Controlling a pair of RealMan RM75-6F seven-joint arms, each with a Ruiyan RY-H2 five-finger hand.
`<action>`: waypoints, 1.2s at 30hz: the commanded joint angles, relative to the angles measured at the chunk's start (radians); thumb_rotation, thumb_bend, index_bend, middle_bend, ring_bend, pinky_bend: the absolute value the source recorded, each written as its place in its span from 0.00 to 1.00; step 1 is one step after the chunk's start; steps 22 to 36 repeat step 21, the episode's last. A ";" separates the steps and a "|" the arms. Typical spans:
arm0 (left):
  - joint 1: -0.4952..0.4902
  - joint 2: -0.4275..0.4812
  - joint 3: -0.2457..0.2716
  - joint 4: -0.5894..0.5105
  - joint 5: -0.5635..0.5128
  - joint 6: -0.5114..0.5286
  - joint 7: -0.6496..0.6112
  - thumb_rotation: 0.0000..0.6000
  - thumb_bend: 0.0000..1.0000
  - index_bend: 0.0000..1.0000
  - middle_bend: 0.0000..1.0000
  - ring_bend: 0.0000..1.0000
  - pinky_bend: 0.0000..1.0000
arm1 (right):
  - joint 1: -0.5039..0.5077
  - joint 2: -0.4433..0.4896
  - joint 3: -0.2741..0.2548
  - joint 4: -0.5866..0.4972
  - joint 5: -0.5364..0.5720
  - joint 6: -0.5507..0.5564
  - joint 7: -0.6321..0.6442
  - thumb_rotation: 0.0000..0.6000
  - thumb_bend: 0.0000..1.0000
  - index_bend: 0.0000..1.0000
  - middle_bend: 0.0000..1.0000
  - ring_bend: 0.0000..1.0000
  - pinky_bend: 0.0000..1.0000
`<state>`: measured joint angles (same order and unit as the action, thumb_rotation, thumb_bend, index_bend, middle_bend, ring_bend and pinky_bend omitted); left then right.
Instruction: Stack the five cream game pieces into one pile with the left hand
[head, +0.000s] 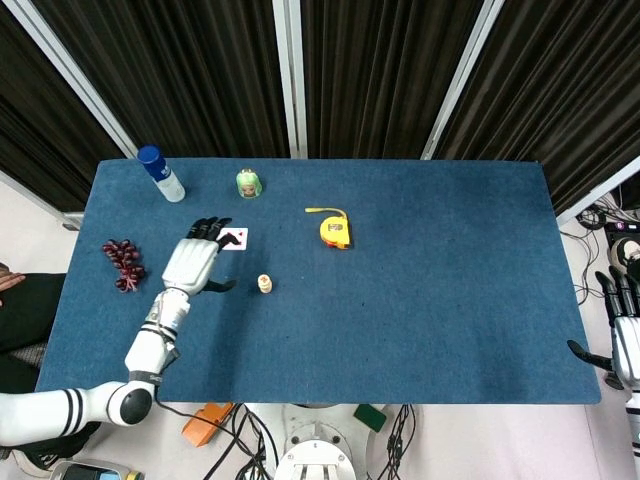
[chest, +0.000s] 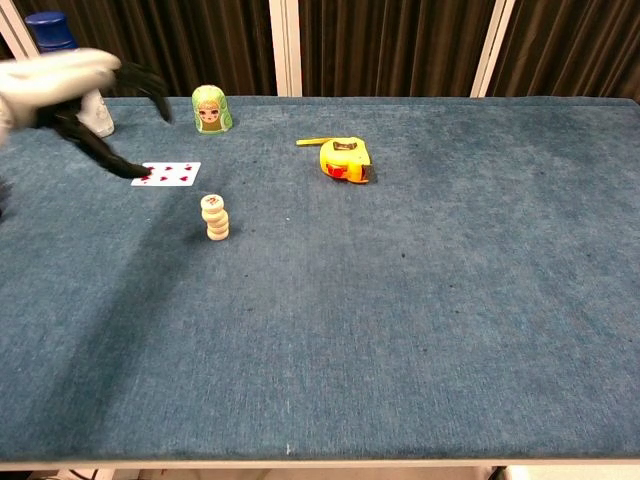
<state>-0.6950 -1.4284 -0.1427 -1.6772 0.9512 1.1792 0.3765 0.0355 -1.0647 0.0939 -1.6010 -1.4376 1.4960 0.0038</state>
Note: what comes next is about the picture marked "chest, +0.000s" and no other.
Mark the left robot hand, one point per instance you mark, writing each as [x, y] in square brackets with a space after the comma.
[55, 80]

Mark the clear bottle with blue cap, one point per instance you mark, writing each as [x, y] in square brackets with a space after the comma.
[50, 32]

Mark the black pleated curtain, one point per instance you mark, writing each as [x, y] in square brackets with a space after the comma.
[575, 45]
[390, 45]
[200, 45]
[6, 49]

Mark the red hearts playing card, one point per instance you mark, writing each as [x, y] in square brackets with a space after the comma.
[172, 174]

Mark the green nesting doll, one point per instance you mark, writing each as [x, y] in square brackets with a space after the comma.
[212, 112]

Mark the yellow tape measure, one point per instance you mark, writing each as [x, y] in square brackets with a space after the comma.
[345, 160]

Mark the blue felt table cloth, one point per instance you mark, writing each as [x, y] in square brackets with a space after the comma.
[400, 300]

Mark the white metal frame post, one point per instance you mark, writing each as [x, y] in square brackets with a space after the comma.
[492, 45]
[15, 25]
[286, 45]

